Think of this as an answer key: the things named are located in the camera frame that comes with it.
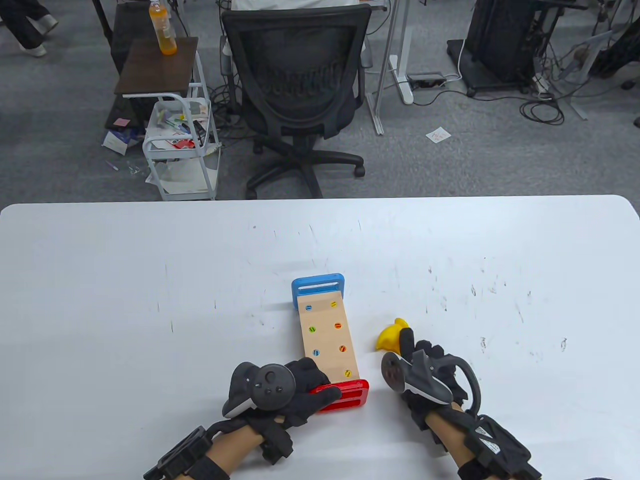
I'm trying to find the person's right hand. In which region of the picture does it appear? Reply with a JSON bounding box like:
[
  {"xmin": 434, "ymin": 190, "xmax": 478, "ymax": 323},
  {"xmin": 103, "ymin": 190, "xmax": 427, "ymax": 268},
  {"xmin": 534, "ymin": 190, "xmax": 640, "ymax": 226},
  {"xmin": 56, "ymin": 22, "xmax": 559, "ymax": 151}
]
[{"xmin": 398, "ymin": 327, "xmax": 472, "ymax": 447}]

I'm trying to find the person's left hand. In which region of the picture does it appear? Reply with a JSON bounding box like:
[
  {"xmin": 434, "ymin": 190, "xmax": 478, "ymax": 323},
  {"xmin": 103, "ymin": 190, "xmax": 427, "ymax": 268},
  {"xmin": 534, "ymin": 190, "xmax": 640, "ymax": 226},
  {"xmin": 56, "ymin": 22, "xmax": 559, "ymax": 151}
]
[{"xmin": 210, "ymin": 357, "xmax": 344, "ymax": 466}]

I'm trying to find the yellow toy hammer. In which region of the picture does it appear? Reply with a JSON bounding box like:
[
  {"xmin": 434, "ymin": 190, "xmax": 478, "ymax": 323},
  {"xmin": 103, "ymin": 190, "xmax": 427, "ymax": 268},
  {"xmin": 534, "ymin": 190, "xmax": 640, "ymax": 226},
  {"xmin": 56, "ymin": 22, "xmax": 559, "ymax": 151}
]
[{"xmin": 376, "ymin": 318, "xmax": 412, "ymax": 351}]

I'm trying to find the wooden rainbow hammer bench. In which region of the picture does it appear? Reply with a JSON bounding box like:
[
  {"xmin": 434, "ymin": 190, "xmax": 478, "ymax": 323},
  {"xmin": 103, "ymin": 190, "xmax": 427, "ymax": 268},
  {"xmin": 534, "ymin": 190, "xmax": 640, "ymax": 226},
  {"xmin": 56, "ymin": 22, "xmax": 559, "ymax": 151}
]
[{"xmin": 291, "ymin": 272, "xmax": 370, "ymax": 413}]

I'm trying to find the person's left forearm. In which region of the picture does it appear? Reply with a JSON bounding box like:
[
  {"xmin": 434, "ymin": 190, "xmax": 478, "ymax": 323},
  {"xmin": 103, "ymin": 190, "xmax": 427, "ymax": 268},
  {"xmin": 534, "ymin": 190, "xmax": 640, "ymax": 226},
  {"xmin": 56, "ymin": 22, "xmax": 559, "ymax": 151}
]
[{"xmin": 200, "ymin": 429, "xmax": 267, "ymax": 480}]

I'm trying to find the person's right forearm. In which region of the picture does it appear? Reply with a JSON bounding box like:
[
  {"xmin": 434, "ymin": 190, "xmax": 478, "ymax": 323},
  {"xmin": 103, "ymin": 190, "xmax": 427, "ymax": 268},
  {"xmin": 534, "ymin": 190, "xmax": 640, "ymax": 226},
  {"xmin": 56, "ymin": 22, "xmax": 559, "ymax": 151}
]
[{"xmin": 425, "ymin": 406, "xmax": 482, "ymax": 480}]

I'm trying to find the black hand controller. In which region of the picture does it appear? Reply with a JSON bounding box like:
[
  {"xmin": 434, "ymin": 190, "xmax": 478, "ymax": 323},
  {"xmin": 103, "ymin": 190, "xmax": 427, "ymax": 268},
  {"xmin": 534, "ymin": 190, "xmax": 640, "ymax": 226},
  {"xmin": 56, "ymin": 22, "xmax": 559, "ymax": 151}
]
[
  {"xmin": 222, "ymin": 362, "xmax": 297, "ymax": 420},
  {"xmin": 381, "ymin": 350, "xmax": 482, "ymax": 414}
]

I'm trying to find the white desk leg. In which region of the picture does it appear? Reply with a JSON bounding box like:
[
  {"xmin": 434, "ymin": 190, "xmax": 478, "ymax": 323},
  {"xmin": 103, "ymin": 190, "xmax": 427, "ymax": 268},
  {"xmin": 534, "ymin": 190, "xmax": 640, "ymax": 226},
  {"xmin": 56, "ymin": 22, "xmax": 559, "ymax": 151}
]
[{"xmin": 389, "ymin": 0, "xmax": 415, "ymax": 105}]

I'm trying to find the grey power strip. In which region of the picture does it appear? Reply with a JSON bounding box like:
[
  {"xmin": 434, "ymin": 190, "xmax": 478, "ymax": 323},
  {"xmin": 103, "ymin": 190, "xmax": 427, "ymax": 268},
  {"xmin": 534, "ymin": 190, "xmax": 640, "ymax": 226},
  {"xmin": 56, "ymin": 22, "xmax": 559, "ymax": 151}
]
[{"xmin": 406, "ymin": 72, "xmax": 447, "ymax": 90}]

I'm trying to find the black mesh office chair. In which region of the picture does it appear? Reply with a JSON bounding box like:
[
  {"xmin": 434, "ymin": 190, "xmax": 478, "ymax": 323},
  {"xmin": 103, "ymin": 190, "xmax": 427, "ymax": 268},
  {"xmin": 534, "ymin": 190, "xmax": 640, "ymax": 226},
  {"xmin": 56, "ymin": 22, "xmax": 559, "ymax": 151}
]
[{"xmin": 220, "ymin": 4, "xmax": 374, "ymax": 199}]

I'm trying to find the black equipment cabinet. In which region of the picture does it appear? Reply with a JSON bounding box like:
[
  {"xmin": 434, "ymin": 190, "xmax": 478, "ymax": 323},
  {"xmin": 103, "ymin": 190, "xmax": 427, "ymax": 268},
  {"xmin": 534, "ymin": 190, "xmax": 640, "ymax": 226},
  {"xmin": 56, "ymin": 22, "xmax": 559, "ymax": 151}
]
[{"xmin": 446, "ymin": 0, "xmax": 556, "ymax": 97}]

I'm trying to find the blue white box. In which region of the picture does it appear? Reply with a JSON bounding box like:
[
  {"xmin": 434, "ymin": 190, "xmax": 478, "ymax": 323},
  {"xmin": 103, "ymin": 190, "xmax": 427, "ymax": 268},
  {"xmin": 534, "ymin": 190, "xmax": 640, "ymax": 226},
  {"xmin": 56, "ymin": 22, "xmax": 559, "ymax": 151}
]
[{"xmin": 102, "ymin": 127, "xmax": 146, "ymax": 156}]

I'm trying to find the white rolling cart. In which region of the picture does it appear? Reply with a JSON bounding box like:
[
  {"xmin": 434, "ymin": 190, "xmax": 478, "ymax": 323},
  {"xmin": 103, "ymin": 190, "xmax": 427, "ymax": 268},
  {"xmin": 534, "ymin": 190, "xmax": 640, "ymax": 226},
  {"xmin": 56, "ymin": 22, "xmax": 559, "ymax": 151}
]
[{"xmin": 122, "ymin": 50, "xmax": 222, "ymax": 201}]

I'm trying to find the brown side table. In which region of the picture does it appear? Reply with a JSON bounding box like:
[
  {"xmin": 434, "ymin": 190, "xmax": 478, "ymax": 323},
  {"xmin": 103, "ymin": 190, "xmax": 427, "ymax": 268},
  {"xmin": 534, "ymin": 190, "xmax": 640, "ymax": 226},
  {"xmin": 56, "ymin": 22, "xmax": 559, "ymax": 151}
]
[{"xmin": 114, "ymin": 36, "xmax": 199, "ymax": 97}]

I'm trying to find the orange drink bottle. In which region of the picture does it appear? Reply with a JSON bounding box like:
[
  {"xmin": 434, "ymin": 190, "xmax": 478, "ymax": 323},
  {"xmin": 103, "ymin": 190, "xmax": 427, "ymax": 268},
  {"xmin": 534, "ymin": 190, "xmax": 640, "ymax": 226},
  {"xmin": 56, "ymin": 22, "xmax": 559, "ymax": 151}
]
[{"xmin": 148, "ymin": 0, "xmax": 178, "ymax": 55}]

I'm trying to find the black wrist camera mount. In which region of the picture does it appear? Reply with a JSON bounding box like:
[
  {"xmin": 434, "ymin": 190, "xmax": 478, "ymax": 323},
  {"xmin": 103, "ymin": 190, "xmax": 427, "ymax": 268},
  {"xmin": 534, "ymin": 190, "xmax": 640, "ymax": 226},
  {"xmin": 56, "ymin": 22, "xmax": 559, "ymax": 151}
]
[
  {"xmin": 143, "ymin": 426, "xmax": 232, "ymax": 480},
  {"xmin": 457, "ymin": 414, "xmax": 544, "ymax": 480}
]

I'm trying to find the grey metal frame bar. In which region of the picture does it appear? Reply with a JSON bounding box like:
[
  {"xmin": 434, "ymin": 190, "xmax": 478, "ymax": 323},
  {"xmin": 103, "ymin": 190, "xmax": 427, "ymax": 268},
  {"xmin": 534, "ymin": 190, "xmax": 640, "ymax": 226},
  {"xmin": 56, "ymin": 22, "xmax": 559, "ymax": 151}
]
[{"xmin": 366, "ymin": 0, "xmax": 403, "ymax": 136}]

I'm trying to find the coiled black cable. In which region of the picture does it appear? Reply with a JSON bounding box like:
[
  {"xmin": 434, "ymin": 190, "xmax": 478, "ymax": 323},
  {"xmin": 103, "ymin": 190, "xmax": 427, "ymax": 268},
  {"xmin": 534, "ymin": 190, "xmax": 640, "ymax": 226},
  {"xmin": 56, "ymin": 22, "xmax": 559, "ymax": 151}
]
[{"xmin": 519, "ymin": 97, "xmax": 566, "ymax": 126}]

